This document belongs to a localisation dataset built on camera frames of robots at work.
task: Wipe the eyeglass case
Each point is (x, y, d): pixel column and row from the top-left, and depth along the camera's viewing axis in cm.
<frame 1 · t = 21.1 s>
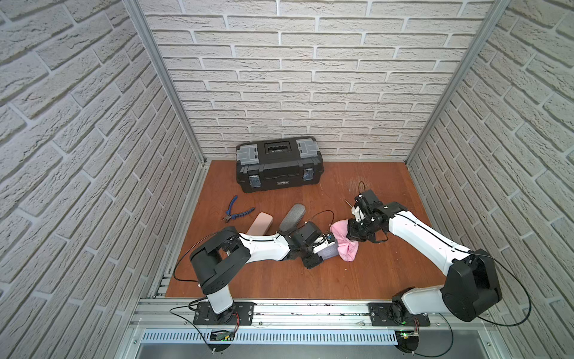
left hand: (320, 251, 87), fingers open
right hand: (350, 236, 83), fingers closed
black plastic toolbox: (278, 163, 98), point 17 cm above the table
pink microfibre cloth: (347, 248, 81), point 10 cm above the table
blue handled pliers: (228, 216, 98), on the table

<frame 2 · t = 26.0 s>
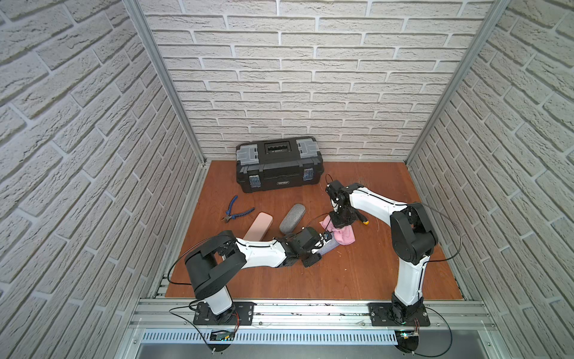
left hand: (318, 247, 87), fingers open
right hand: (344, 223, 94), fingers closed
pink microfibre cloth: (344, 235, 90), point 5 cm above the table
the other named things where they were.

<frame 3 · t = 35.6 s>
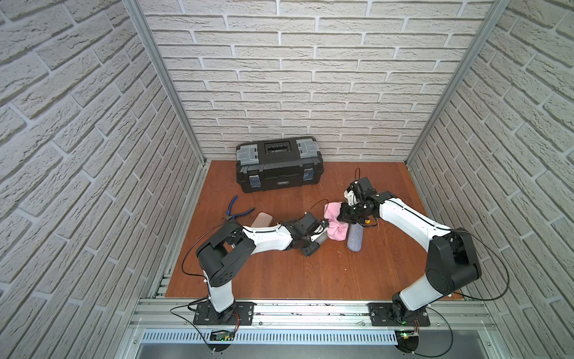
left hand: (313, 239, 91), fingers open
right hand: (341, 218, 88), fingers closed
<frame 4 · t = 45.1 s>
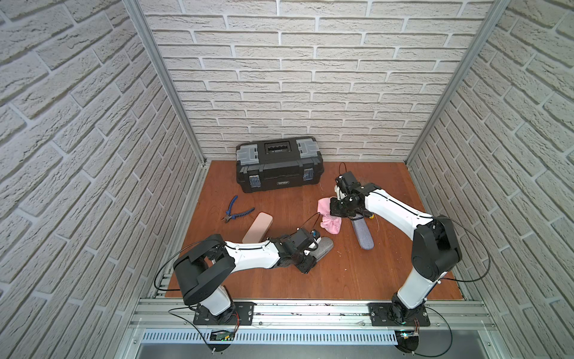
left hand: (312, 257, 85), fingers open
right hand: (334, 212, 90), fingers closed
pink microfibre cloth: (331, 224, 88), point 9 cm above the table
the other named things where they were.

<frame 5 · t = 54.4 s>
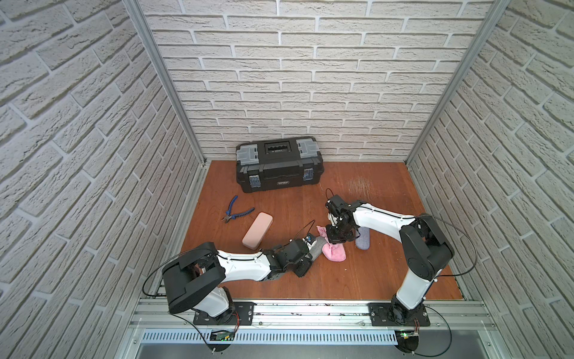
left hand: (309, 256, 85), fingers open
right hand: (334, 241, 90), fingers closed
pink microfibre cloth: (335, 252, 87), point 3 cm above the table
the other named things where they were.

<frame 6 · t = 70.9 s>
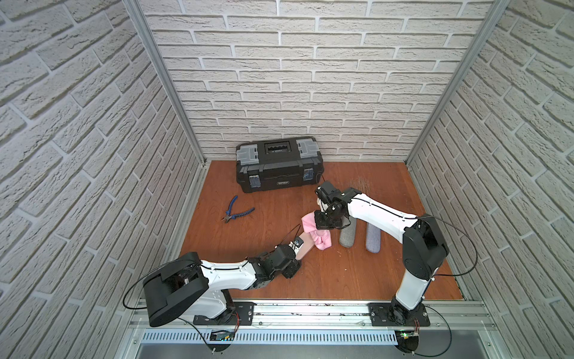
left hand: (296, 253, 86), fingers open
right hand: (320, 226, 87), fingers closed
pink microfibre cloth: (321, 238, 85), point 9 cm above the table
pink eyeglass case: (309, 243, 89), point 4 cm above the table
the other named things where they were.

